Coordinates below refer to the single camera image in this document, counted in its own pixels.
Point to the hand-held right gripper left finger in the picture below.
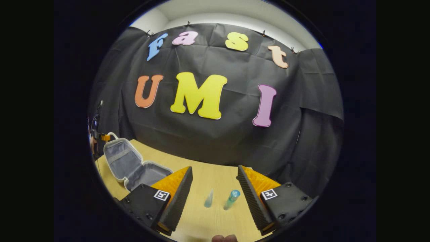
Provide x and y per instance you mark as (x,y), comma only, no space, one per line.
(176,205)

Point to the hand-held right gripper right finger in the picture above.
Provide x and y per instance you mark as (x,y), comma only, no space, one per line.
(253,201)

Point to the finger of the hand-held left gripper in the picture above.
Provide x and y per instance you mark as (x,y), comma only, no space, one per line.
(105,137)

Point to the blue cap clear bottle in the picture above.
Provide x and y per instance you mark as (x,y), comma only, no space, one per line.
(231,200)

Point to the white suitcase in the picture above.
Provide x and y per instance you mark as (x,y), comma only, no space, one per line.
(122,161)

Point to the small light blue tube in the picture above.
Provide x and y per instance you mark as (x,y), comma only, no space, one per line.
(209,200)

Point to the black backdrop cloth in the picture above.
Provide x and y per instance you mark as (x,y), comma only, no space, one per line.
(215,141)

